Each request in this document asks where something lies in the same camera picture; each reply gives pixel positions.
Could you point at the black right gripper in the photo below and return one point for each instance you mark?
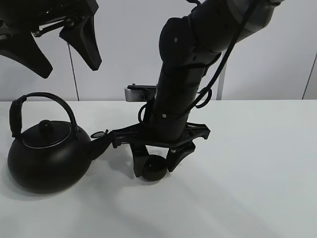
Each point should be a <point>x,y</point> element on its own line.
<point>170,133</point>

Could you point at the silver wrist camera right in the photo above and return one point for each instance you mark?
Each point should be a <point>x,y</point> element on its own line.
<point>139,93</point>

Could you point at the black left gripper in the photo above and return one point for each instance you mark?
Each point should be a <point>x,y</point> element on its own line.
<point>20,18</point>

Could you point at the small black teacup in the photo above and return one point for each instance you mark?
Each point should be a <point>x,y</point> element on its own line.
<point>155,168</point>

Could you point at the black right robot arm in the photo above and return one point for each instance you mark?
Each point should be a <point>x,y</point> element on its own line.
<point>193,49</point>

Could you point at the white partition post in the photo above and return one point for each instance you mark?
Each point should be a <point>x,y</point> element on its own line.
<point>220,85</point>

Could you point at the black teapot with handle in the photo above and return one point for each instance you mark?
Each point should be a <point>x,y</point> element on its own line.
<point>54,154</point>

